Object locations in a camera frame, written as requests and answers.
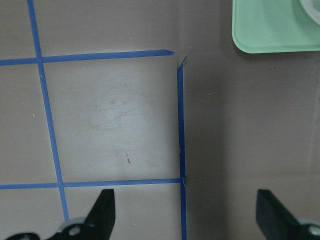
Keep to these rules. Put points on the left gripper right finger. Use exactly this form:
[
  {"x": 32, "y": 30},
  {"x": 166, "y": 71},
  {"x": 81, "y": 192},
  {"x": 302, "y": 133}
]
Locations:
[{"x": 275, "y": 221}]

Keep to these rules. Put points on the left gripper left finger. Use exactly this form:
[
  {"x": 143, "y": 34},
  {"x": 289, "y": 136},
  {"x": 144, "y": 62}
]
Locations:
[{"x": 100, "y": 221}]

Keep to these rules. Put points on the white round plate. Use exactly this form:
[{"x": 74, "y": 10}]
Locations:
[{"x": 311, "y": 11}]

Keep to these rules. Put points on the light green tray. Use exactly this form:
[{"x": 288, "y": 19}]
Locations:
[{"x": 271, "y": 26}]

